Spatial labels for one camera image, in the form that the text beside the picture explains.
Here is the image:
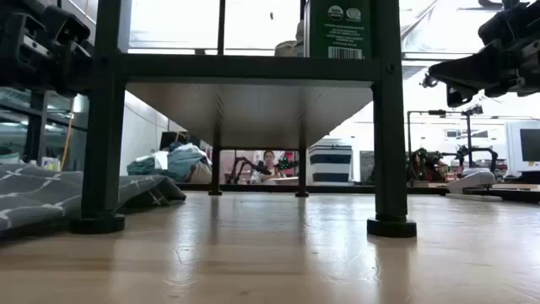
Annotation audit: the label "beige round container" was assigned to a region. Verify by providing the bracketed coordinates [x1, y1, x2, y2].
[273, 19, 305, 58]

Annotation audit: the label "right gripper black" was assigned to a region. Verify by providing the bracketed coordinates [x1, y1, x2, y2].
[428, 0, 540, 109]

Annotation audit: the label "black camera stand frame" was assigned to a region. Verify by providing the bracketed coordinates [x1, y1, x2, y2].
[406, 104, 500, 170]

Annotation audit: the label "black ceiling spotlight cluster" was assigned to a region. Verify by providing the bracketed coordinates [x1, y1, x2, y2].
[420, 73, 440, 90]

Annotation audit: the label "dark panel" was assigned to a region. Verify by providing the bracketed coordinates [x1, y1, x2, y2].
[359, 150, 375, 182]

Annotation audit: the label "grey cloth with white grid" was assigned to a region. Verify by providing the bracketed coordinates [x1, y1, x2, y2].
[0, 162, 187, 237]

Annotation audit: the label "computer monitor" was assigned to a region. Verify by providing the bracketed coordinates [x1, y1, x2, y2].
[505, 120, 540, 175]

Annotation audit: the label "black metal shelf, wooden boards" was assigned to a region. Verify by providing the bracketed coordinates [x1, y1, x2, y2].
[69, 0, 418, 238]

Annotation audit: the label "white box with dark stripes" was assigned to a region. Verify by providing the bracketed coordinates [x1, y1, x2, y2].
[307, 142, 354, 185]

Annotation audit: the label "yellow cable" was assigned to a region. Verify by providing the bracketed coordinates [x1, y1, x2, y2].
[60, 96, 76, 171]

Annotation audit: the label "white device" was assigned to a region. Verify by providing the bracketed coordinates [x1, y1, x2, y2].
[445, 167, 497, 202]

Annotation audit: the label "person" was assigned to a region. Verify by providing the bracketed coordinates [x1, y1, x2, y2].
[260, 149, 282, 181]

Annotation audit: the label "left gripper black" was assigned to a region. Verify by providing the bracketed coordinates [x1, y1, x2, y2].
[0, 0, 94, 96]

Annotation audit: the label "green spice tin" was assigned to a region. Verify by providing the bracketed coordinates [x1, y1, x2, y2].
[303, 0, 373, 60]

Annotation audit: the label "red and green object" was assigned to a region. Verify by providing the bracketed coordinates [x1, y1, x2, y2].
[276, 151, 299, 176]

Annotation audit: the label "pile of teal clothes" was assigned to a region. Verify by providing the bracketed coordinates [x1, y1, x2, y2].
[126, 142, 213, 183]

